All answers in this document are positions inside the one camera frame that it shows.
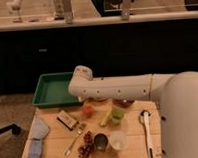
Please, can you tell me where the white paper cup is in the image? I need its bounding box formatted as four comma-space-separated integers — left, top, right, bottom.
109, 131, 127, 152

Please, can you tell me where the orange fruit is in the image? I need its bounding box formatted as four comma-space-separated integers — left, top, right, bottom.
82, 105, 94, 117

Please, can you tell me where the bunch of dark grapes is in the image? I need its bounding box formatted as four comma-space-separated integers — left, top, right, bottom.
77, 131, 94, 158

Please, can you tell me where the black chair part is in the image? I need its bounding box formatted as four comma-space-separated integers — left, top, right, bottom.
0, 124, 21, 135

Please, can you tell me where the white handled utensil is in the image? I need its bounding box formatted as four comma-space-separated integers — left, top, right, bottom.
139, 110, 154, 158

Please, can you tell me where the dark metal can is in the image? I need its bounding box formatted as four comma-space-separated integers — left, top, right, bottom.
94, 133, 108, 151

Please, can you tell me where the brown rectangular box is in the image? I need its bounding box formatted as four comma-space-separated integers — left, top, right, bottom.
56, 110, 79, 130

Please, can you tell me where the green plastic tray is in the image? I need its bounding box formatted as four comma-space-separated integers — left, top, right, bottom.
32, 72, 80, 109

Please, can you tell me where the dark red bowl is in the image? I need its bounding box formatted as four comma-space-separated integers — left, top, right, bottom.
114, 99, 134, 108

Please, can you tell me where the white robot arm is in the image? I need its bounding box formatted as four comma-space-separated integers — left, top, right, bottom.
69, 65, 198, 158

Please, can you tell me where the grey folded cloth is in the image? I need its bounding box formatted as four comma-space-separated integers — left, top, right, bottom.
30, 118, 50, 140

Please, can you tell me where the yellow banana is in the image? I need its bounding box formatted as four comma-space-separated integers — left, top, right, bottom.
100, 108, 112, 127

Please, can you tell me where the green plastic cup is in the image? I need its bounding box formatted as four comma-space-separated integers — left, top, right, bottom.
110, 108, 124, 125

